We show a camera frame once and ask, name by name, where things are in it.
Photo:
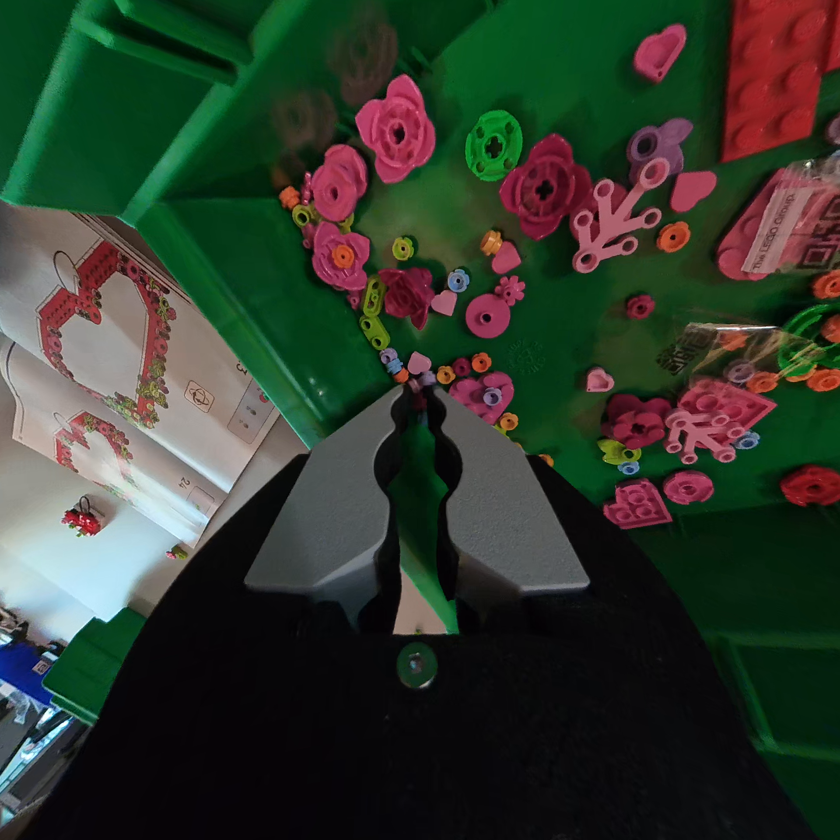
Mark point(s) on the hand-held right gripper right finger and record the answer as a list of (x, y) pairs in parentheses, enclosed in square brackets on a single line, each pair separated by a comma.
[(512, 525)]

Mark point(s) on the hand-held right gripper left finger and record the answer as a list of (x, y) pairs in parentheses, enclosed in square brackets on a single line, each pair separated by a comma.
[(315, 525)]

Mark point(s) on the green plastic bin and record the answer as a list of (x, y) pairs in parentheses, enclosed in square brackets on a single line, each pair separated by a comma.
[(590, 328)]

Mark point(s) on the pile of lego pieces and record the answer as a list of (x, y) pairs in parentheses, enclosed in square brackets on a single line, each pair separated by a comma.
[(400, 128)]

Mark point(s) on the lego instruction booklet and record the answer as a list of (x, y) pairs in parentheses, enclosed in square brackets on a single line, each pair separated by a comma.
[(197, 354)]

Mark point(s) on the red lego plate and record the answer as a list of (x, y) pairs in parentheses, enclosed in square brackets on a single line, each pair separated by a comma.
[(774, 65)]

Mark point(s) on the green storage bin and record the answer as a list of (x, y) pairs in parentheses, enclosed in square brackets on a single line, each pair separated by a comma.
[(92, 663)]

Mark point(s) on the clear plastic bag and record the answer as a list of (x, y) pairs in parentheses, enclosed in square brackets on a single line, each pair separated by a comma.
[(722, 348), (794, 223)]

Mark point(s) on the blue storage bin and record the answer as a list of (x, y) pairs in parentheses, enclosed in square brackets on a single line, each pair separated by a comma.
[(23, 663)]

